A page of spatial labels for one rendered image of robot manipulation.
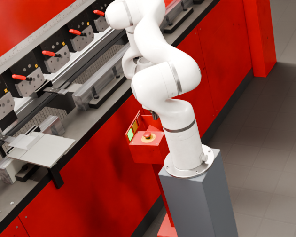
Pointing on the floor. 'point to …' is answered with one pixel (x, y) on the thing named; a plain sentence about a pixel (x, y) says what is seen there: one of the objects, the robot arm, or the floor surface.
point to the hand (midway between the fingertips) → (155, 115)
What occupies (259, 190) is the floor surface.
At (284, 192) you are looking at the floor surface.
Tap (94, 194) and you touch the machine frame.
